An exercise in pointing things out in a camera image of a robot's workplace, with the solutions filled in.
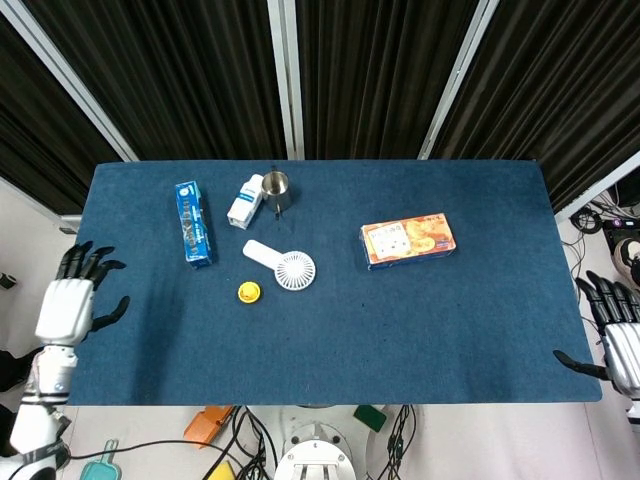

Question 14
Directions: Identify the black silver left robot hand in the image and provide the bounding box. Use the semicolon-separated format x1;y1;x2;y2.
33;240;132;347

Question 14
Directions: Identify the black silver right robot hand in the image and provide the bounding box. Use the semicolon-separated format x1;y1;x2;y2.
552;270;640;399

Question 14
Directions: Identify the white black shoe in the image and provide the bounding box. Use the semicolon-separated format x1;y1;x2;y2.
611;238;640;282

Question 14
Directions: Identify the black electronic device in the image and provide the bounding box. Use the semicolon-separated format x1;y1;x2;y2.
602;215;640;242

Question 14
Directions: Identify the long blue cookie box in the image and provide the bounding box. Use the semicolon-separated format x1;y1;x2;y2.
174;181;218;270

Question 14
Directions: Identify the teal plastic scoop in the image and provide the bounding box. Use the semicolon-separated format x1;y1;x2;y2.
79;438;124;480

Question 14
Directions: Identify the blue table cloth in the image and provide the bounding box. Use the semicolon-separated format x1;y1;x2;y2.
64;159;604;407

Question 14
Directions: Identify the black pleated curtain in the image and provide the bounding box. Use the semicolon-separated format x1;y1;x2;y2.
429;0;640;214
0;14;124;216
294;0;484;161
22;0;289;162

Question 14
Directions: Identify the white blue small carton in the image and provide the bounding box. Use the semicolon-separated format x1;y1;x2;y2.
226;173;265;231

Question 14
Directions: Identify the white handheld fan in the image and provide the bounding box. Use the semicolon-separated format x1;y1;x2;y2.
242;239;317;291

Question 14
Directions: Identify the orange biscuit box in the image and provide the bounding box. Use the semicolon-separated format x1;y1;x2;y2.
360;213;457;272

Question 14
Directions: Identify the green block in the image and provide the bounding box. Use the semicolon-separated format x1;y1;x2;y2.
353;405;388;433

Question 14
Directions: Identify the white robot torso base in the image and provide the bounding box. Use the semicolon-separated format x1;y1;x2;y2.
247;403;396;480

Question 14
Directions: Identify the aluminium frame post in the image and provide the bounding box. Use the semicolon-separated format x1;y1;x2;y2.
0;175;82;235
553;149;640;224
0;0;140;162
266;0;305;161
417;0;501;161

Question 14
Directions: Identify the black cable tangle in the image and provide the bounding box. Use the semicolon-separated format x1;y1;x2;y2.
562;187;621;251

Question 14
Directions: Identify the long thin black cable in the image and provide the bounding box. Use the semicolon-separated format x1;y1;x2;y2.
67;438;241;464

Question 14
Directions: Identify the black cable bundle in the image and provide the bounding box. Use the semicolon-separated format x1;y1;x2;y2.
219;405;277;480
372;404;419;480

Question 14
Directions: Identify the steel cup with handle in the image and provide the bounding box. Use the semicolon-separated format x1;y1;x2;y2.
261;170;294;220

